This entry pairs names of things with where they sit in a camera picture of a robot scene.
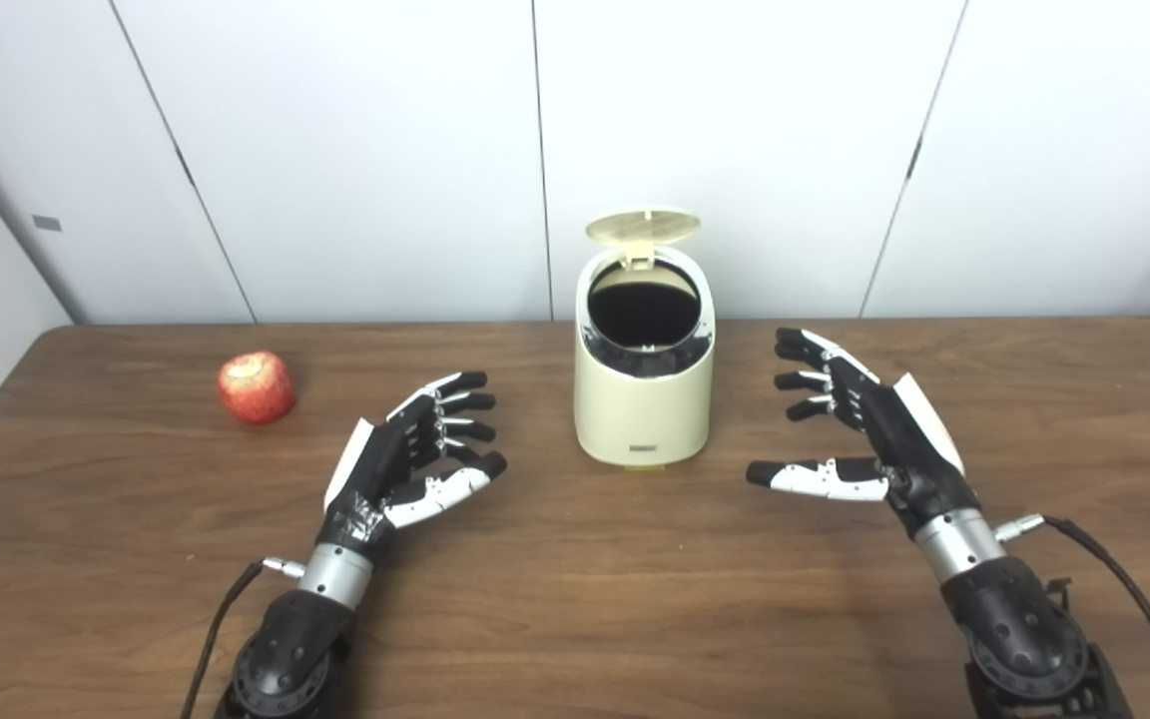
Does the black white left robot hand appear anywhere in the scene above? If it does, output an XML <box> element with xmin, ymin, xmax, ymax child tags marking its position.
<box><xmin>318</xmin><ymin>371</ymin><xmax>508</xmax><ymax>565</ymax></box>

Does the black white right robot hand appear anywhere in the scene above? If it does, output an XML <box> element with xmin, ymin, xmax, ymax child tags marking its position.
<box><xmin>746</xmin><ymin>328</ymin><xmax>980</xmax><ymax>540</ymax></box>

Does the red apple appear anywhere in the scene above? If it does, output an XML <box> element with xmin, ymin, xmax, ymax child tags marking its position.
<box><xmin>217</xmin><ymin>351</ymin><xmax>296</xmax><ymax>425</ymax></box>

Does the cream round bin lid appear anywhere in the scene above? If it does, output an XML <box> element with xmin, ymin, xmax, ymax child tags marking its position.
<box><xmin>585</xmin><ymin>208</ymin><xmax>703</xmax><ymax>269</ymax></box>

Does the cream-colored bin body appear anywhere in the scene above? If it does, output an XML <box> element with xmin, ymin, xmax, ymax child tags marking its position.
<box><xmin>573</xmin><ymin>245</ymin><xmax>716</xmax><ymax>470</ymax></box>

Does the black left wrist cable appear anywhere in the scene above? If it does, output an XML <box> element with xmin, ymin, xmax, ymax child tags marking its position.
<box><xmin>181</xmin><ymin>557</ymin><xmax>306</xmax><ymax>719</ymax></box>

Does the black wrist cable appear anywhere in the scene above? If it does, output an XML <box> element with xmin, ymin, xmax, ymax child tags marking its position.
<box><xmin>994</xmin><ymin>513</ymin><xmax>1150</xmax><ymax>719</ymax></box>
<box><xmin>181</xmin><ymin>557</ymin><xmax>306</xmax><ymax>719</ymax></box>

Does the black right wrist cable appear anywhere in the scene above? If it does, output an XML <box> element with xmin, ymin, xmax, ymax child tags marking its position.
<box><xmin>994</xmin><ymin>513</ymin><xmax>1150</xmax><ymax>719</ymax></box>

